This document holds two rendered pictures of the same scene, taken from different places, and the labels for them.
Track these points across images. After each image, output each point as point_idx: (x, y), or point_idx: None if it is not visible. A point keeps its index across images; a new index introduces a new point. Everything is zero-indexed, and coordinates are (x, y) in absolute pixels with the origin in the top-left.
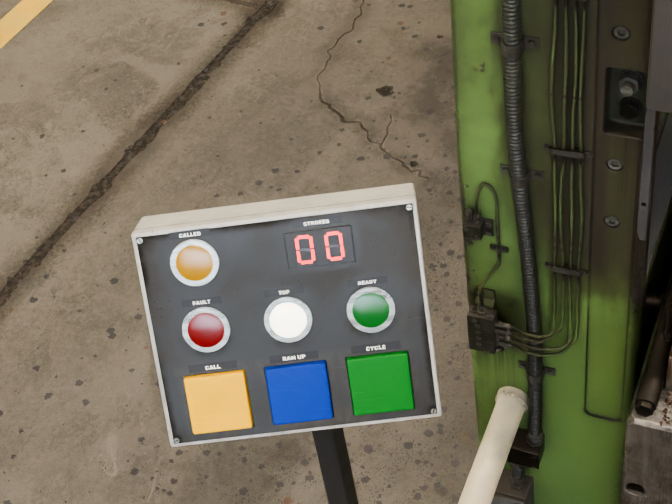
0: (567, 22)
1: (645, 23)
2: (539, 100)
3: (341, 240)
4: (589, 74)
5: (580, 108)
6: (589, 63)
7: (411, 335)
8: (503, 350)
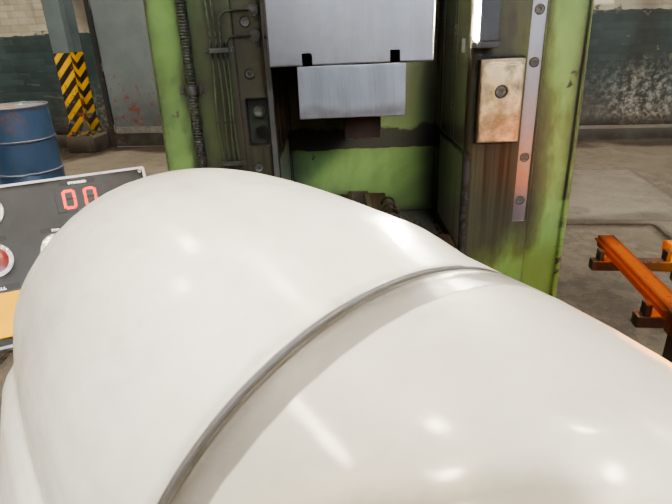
0: (220, 69)
1: (261, 64)
2: (212, 130)
3: (95, 192)
4: (236, 105)
5: (235, 129)
6: (235, 97)
7: None
8: None
